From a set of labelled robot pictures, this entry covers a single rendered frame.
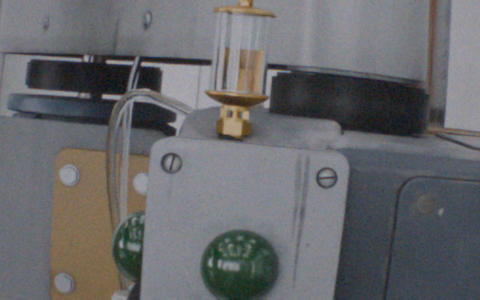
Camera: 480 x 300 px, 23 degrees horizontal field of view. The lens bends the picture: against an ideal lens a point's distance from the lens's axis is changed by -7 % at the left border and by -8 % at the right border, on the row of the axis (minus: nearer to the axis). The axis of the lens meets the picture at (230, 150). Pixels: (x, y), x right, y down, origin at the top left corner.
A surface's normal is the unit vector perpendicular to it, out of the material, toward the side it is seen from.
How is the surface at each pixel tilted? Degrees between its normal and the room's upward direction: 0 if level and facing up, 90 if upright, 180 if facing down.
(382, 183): 90
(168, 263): 90
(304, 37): 90
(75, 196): 90
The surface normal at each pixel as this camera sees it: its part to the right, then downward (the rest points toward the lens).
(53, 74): -0.44, 0.00
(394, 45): 0.38, 0.08
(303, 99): -0.62, -0.02
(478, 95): -0.07, 0.04
